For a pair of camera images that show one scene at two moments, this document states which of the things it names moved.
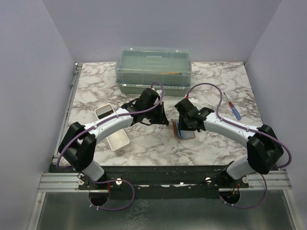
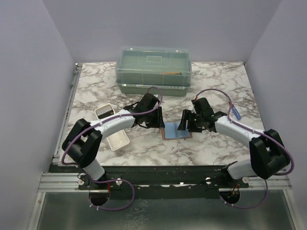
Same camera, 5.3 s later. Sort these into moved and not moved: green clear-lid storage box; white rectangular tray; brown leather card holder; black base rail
Moved: brown leather card holder
Not moved: white rectangular tray; green clear-lid storage box; black base rail
